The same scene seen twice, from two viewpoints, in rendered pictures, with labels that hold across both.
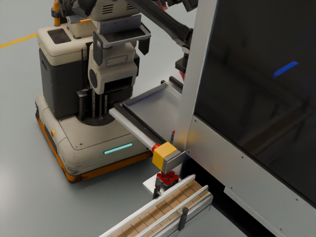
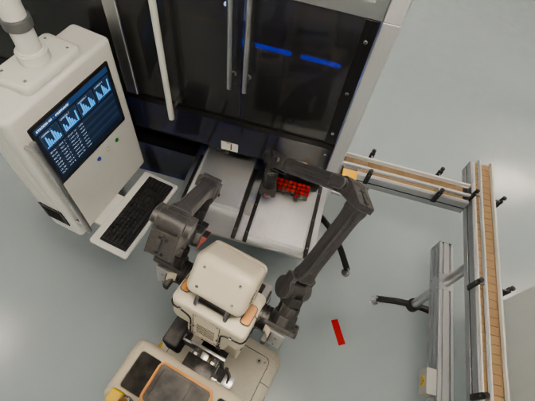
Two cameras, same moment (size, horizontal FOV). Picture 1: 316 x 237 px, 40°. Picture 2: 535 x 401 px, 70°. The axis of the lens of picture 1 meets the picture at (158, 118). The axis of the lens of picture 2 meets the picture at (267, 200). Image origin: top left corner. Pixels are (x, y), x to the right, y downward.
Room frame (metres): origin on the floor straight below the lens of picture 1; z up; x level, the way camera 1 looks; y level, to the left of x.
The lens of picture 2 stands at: (2.04, 0.65, 2.47)
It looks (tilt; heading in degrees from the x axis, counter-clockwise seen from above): 58 degrees down; 234
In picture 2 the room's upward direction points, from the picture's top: 10 degrees clockwise
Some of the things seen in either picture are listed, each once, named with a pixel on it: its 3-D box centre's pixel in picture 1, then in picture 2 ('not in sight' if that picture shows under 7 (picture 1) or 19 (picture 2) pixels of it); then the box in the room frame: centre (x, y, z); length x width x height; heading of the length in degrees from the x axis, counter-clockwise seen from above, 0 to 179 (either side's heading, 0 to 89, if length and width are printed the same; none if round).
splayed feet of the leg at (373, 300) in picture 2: not in sight; (410, 306); (0.67, 0.56, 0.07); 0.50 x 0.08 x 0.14; 138
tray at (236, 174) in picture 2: not in sight; (224, 175); (1.59, -0.36, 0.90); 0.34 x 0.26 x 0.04; 48
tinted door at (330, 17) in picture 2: not in sight; (298, 78); (1.33, -0.26, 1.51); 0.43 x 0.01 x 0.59; 138
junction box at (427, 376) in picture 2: not in sight; (427, 382); (1.07, 0.91, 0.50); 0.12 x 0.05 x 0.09; 48
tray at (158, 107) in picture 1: (169, 115); (284, 212); (1.41, -0.05, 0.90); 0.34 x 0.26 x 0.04; 47
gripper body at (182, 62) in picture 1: (189, 60); (269, 181); (1.49, -0.10, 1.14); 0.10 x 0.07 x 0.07; 54
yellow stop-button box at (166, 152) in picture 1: (166, 157); (348, 177); (1.07, -0.05, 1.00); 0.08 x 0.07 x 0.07; 48
